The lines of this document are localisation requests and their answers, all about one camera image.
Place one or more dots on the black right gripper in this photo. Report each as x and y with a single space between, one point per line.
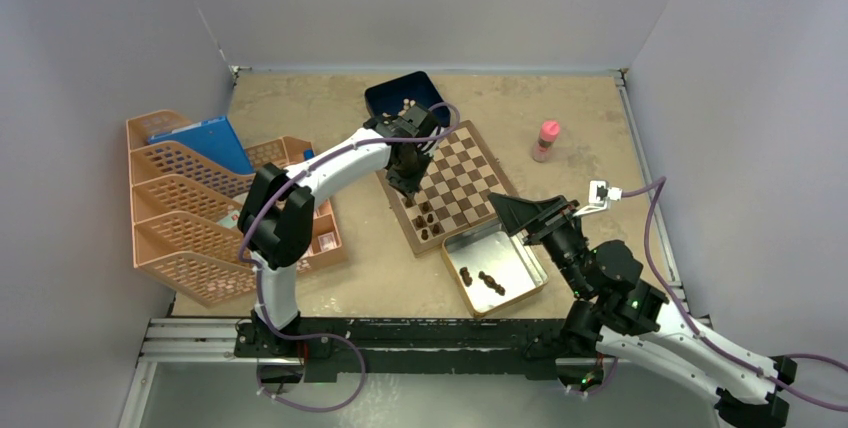
517 215

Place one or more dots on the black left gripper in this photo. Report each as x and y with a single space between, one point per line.
410 185

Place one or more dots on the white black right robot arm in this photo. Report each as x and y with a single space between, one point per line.
616 313

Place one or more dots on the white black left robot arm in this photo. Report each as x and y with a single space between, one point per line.
276 220

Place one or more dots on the wooden chess board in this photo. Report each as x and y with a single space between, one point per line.
462 174

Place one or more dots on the pile of light chess pieces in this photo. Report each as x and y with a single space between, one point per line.
407 104

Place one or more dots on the pile of dark chess pieces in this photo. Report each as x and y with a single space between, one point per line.
488 280

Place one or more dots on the metal gold-rimmed tin tray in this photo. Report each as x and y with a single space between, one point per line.
486 247

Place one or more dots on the dark blue square tray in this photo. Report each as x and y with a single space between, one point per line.
388 97

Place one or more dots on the pink lidded small bottle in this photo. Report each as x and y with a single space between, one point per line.
548 134

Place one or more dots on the orange plastic basket tray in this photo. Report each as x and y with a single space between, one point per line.
325 248

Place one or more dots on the blue folder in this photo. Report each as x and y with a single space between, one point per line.
213 138

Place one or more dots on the orange plastic file organizer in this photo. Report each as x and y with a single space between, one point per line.
177 200

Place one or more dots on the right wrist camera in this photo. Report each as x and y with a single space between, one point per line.
601 195

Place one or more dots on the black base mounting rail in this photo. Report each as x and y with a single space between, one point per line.
337 346

